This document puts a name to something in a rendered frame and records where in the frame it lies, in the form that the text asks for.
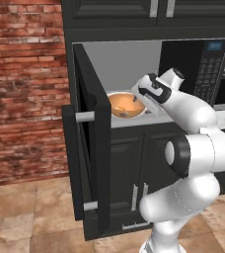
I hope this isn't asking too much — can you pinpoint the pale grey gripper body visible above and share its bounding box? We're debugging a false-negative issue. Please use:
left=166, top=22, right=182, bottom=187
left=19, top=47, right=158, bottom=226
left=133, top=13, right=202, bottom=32
left=130, top=82, right=167, bottom=117

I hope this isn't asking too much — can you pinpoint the orange bowl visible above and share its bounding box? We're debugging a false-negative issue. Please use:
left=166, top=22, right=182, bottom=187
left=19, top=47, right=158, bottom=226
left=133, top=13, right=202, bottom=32
left=107, top=91, right=148, bottom=120

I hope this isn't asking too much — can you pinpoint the orange shrimp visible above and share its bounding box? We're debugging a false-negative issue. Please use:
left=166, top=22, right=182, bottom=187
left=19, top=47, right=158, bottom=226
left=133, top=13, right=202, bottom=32
left=113, top=105, right=127, bottom=114

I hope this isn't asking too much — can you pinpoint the black lower cupboard door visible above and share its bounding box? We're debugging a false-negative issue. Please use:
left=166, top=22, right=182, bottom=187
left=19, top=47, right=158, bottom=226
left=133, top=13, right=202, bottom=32
left=111, top=131, right=146, bottom=229
left=143, top=129, right=187, bottom=202

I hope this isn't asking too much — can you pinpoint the black cupboard door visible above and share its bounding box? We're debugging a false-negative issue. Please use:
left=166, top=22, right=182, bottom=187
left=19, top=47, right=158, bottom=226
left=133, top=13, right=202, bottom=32
left=143, top=129, right=187, bottom=202
left=157, top=0, right=225, bottom=29
left=61, top=0, right=159, bottom=29
left=111, top=131, right=146, bottom=229

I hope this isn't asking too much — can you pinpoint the black microwave door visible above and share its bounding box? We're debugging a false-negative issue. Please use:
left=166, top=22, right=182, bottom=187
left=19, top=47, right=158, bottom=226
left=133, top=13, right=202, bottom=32
left=61, top=42, right=113, bottom=237

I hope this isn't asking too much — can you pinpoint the black microwave oven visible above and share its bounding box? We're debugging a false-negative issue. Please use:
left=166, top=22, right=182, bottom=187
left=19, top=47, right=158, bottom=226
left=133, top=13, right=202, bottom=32
left=71, top=37, right=225, bottom=130

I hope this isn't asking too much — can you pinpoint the black upper cupboard door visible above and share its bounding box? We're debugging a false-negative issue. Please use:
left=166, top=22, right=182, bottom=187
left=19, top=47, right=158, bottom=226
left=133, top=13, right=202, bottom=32
left=157, top=0, right=225, bottom=29
left=61, top=0, right=159, bottom=29

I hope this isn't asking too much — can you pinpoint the grey lower cupboard handle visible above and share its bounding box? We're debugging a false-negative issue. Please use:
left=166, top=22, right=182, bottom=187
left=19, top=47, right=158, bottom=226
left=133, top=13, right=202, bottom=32
left=141, top=182, right=149, bottom=200
left=130, top=184, right=139, bottom=212

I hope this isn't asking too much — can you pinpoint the grey cupboard handle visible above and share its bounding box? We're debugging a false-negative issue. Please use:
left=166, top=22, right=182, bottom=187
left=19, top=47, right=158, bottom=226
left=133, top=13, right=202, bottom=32
left=130, top=184, right=139, bottom=212
left=149, top=0, right=160, bottom=19
left=141, top=182, right=149, bottom=200
left=165, top=0, right=177, bottom=19

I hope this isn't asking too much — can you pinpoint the black and grey door handle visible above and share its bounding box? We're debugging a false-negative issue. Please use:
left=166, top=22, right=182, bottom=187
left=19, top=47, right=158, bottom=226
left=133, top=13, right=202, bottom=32
left=61, top=104, right=100, bottom=222

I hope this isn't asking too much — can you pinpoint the grey upper cupboard handle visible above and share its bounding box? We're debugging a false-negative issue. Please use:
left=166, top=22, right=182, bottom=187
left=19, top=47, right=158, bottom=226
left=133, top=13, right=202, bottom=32
left=149, top=0, right=160, bottom=19
left=165, top=0, right=177, bottom=19

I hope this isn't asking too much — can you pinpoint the grey drawer handle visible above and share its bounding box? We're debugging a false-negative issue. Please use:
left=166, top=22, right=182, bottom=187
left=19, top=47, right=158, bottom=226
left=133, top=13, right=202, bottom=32
left=121, top=221, right=151, bottom=231

